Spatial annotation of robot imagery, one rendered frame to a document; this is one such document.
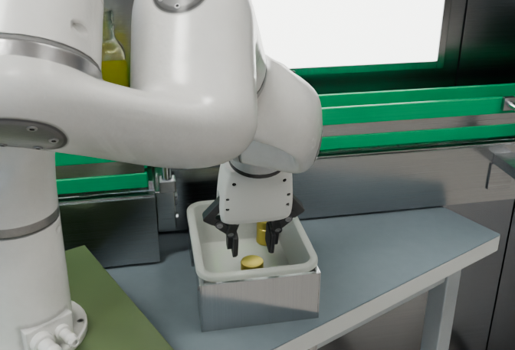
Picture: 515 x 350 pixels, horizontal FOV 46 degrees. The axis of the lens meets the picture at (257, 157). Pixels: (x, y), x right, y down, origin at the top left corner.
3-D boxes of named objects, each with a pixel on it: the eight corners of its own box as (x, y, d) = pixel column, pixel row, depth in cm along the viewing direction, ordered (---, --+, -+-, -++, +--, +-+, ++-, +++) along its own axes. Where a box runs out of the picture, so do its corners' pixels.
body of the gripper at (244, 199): (289, 132, 82) (283, 193, 89) (214, 137, 80) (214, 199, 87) (303, 166, 76) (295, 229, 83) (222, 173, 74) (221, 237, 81)
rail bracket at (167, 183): (173, 161, 105) (168, 93, 100) (179, 206, 90) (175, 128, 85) (155, 162, 105) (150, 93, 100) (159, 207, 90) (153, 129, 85)
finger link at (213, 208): (244, 178, 81) (259, 204, 85) (192, 201, 82) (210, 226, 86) (245, 184, 80) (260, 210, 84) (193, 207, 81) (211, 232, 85)
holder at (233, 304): (277, 224, 112) (278, 186, 109) (318, 317, 87) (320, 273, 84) (185, 233, 109) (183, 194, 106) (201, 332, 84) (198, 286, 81)
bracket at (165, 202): (176, 201, 106) (174, 165, 104) (180, 228, 98) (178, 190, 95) (155, 203, 106) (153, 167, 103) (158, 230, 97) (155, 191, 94)
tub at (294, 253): (285, 236, 107) (286, 192, 104) (320, 315, 87) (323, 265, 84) (187, 246, 104) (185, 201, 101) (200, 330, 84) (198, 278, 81)
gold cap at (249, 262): (266, 290, 90) (266, 266, 88) (242, 293, 89) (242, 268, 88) (261, 277, 93) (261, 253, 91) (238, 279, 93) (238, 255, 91)
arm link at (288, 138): (154, 105, 50) (205, 165, 70) (306, 135, 48) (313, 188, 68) (181, 14, 52) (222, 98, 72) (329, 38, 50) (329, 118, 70)
